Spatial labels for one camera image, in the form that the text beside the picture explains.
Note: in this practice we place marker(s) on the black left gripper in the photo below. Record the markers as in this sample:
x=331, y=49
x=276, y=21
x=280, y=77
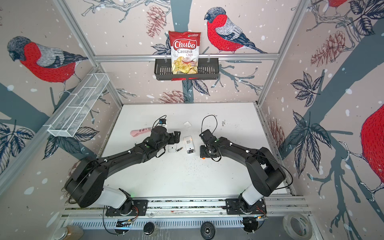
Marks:
x=172, y=140

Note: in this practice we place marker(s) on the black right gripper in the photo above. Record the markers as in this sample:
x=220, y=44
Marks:
x=202, y=153

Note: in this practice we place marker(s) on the white remote control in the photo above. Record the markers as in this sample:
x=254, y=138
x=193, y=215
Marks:
x=172, y=148
x=189, y=145

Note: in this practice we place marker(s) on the white battery cover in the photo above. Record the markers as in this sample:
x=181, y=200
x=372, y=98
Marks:
x=187, y=124

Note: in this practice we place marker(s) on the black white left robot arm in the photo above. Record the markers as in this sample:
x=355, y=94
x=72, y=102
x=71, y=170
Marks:
x=86, y=184

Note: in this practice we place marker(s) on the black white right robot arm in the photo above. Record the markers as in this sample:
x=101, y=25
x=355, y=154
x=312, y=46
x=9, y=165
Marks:
x=265, y=172

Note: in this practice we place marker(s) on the Chuba cassava chips bag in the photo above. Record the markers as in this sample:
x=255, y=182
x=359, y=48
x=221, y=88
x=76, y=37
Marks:
x=185, y=50

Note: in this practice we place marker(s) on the clear tape roll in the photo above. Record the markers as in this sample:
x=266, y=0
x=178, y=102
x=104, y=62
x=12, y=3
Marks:
x=297, y=226

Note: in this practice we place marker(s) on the metal lidded jar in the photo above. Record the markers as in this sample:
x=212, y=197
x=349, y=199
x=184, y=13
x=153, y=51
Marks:
x=70, y=232

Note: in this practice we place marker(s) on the pink handled knife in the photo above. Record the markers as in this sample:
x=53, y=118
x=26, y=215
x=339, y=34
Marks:
x=136, y=133

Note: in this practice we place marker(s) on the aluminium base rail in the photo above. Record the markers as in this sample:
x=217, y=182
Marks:
x=276, y=205

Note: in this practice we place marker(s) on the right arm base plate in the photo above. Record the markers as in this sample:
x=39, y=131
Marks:
x=241, y=207

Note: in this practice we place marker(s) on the black wall basket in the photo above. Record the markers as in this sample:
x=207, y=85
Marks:
x=208, y=69

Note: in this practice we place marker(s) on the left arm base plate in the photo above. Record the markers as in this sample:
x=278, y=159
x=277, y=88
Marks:
x=130, y=208

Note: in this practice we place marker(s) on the white wire mesh basket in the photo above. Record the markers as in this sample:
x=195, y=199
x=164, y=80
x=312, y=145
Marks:
x=81, y=102

